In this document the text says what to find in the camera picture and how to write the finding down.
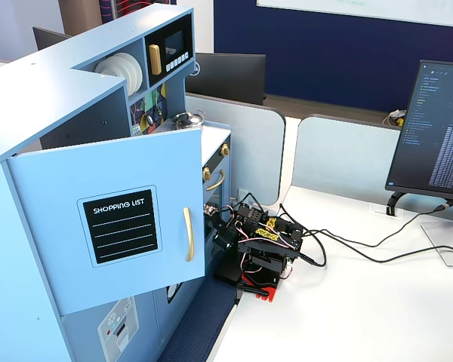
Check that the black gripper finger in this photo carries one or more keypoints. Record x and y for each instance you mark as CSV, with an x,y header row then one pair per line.
x,y
219,226
220,247

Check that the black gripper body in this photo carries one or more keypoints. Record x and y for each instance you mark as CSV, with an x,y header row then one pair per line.
x,y
221,238

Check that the blue shopping list cabinet door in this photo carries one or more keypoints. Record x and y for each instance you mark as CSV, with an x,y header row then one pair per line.
x,y
60,177

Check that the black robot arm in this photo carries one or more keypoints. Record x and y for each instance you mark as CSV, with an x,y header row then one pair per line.
x,y
266,249

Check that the blue oven door with window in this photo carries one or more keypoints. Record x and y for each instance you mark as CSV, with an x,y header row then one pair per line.
x,y
216,203

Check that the blue dishwasher print door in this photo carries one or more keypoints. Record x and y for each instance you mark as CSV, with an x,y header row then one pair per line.
x,y
166,320

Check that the blue water dispenser print door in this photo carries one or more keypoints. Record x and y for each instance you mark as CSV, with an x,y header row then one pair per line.
x,y
83,332

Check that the black toy microwave door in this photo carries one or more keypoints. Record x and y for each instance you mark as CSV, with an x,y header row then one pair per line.
x,y
173,41

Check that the blue toy kitchen cabinet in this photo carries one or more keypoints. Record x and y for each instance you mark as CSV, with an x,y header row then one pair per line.
x,y
53,102

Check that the small wrist circuit board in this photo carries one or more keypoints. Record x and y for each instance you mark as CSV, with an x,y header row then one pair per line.
x,y
210,210

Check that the yellow black label tape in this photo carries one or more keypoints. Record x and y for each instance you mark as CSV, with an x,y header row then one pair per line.
x,y
267,231

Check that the gold stove knob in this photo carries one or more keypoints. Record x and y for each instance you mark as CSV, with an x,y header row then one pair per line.
x,y
207,173
224,149

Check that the red table clamp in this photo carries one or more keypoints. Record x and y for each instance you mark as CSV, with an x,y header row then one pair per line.
x,y
266,293

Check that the grey desk divider panel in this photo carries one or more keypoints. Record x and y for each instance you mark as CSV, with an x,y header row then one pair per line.
x,y
245,151
343,154

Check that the steel toy pot with lid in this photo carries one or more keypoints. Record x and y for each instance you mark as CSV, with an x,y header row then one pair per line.
x,y
188,119

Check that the metal toy skimmer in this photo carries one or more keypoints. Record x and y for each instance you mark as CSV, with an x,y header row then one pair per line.
x,y
150,120

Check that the metal toy ladle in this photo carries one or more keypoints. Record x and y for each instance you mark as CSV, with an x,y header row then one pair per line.
x,y
159,111

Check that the wide black monitor back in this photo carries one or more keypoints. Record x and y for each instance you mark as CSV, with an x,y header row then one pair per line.
x,y
226,77

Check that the white toy plate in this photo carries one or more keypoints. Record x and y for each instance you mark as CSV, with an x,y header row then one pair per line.
x,y
109,68
140,75
135,77

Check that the silver monitor stand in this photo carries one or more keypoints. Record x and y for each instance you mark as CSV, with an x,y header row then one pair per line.
x,y
447,241

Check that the monitor showing code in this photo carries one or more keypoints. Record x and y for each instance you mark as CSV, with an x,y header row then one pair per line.
x,y
434,132

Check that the small black monitor back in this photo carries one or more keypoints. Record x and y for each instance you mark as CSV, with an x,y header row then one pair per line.
x,y
49,37

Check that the whiteboard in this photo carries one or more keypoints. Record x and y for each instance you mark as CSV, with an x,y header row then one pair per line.
x,y
362,9

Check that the black monitor bracket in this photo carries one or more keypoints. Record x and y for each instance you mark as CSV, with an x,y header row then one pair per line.
x,y
394,201

